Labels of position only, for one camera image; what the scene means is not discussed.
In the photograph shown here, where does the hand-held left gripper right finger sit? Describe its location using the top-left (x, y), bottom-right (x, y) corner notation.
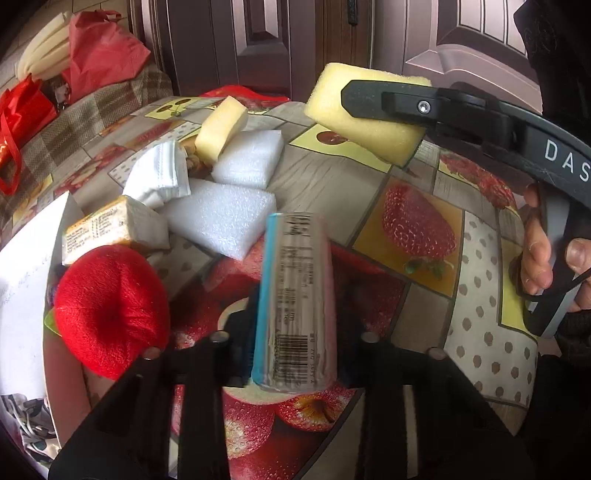
top-left (338, 332), bottom-right (528, 480)

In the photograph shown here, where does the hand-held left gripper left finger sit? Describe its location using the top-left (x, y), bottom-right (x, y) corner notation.
top-left (47, 295), bottom-right (260, 480)

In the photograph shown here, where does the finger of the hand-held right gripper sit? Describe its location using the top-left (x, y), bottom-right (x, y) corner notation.
top-left (341, 79), bottom-right (444, 136)

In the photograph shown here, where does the yellow sponge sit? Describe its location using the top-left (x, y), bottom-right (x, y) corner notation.
top-left (304, 62), bottom-right (433, 168)
top-left (196, 96), bottom-right (250, 165)

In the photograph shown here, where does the red plush ball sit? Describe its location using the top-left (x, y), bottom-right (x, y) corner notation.
top-left (52, 244), bottom-right (171, 382)

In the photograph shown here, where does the silver teal tube package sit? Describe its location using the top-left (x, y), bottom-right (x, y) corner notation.
top-left (250, 211), bottom-right (341, 396)

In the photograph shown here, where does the white foam block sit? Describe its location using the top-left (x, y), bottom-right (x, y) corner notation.
top-left (156, 178), bottom-right (278, 262)
top-left (211, 130), bottom-right (285, 190)

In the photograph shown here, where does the yellow-labelled white box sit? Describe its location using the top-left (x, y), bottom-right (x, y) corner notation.
top-left (62, 195), bottom-right (170, 267)

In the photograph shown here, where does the white cardboard box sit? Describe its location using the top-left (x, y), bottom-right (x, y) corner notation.
top-left (0, 191), bottom-right (86, 398)

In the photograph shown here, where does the white sock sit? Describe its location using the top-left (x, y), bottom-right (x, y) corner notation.
top-left (122, 140), bottom-right (193, 209)

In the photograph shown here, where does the person's right forearm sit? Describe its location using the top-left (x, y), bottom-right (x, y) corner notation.
top-left (555, 309), bottom-right (591, 357)

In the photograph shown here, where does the person's right hand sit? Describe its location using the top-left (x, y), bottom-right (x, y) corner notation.
top-left (519, 182), bottom-right (591, 311)

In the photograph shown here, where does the person's black jacket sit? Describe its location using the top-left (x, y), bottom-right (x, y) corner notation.
top-left (512, 0), bottom-right (591, 139)

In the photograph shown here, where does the brown metal door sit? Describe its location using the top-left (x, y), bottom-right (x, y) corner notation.
top-left (127, 0), bottom-right (546, 104)

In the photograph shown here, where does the plain red bag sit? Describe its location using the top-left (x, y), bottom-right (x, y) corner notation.
top-left (61, 10), bottom-right (151, 101)

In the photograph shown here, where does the checkered covered bench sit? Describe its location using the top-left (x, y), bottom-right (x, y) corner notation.
top-left (0, 65), bottom-right (175, 241)

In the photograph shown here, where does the white foam roll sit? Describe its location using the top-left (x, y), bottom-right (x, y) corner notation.
top-left (16, 11), bottom-right (75, 83)

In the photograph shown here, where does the red bag with handles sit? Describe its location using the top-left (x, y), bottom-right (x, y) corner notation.
top-left (0, 74), bottom-right (63, 195)

